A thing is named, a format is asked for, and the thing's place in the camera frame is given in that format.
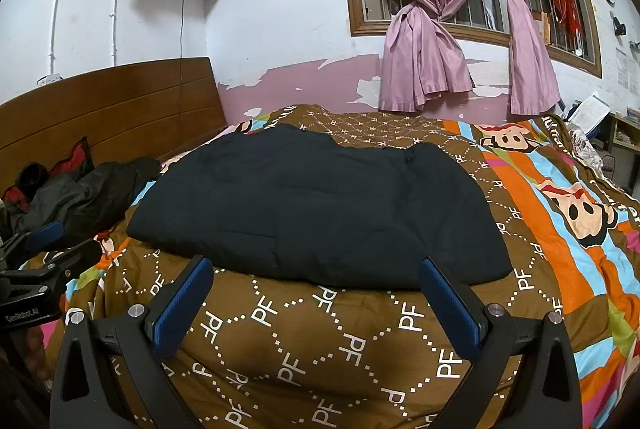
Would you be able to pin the red hanging decoration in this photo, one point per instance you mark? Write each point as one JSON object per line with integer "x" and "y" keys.
{"x": 570, "y": 9}

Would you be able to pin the wooden shelf unit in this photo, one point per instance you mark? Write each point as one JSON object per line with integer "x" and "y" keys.
{"x": 627, "y": 139}

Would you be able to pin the white wall socket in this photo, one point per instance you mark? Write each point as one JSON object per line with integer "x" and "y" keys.
{"x": 49, "y": 79}

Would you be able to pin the wooden headboard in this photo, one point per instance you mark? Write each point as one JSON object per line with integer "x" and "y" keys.
{"x": 110, "y": 109}

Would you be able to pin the printed cartoon blanket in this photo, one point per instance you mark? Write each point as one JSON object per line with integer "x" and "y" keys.
{"x": 325, "y": 359}

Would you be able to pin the red black cloth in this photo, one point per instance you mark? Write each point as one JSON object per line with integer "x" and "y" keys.
{"x": 75, "y": 156}

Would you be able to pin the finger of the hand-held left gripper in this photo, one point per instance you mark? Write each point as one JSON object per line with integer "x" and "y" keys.
{"x": 75, "y": 254}
{"x": 50, "y": 231}

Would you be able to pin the pile of dark clothes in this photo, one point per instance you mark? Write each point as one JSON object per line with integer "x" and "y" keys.
{"x": 90, "y": 194}

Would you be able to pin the person's left hand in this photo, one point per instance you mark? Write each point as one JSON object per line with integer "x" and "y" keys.
{"x": 36, "y": 351}

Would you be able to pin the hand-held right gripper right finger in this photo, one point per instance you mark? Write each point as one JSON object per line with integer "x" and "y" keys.
{"x": 450, "y": 309}

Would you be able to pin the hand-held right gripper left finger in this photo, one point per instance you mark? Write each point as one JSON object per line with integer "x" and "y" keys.
{"x": 182, "y": 309}

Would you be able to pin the white papers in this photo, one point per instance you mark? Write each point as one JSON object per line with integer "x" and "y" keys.
{"x": 592, "y": 114}

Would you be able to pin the black jacket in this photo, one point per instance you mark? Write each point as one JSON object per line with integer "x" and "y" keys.
{"x": 320, "y": 209}

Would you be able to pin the black wall fixture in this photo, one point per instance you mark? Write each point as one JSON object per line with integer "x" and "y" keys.
{"x": 620, "y": 27}

